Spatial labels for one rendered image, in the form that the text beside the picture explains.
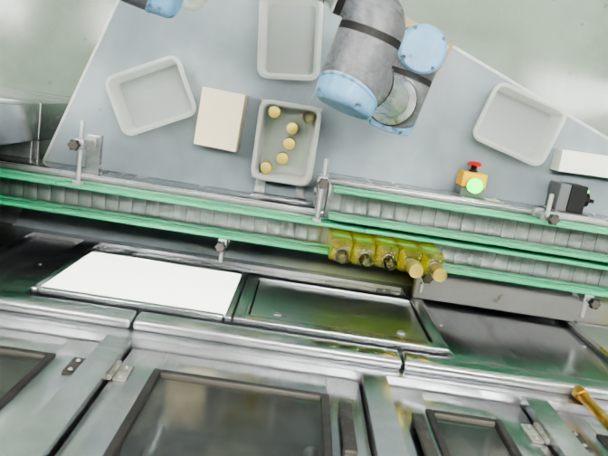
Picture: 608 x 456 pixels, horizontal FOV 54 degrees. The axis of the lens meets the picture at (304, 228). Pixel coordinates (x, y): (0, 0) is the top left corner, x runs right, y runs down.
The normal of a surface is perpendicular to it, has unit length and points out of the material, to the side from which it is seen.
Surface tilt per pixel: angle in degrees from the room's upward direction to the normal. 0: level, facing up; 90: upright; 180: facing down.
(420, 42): 8
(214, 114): 0
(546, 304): 0
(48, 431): 90
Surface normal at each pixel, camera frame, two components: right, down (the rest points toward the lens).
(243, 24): -0.01, 0.20
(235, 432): 0.15, -0.97
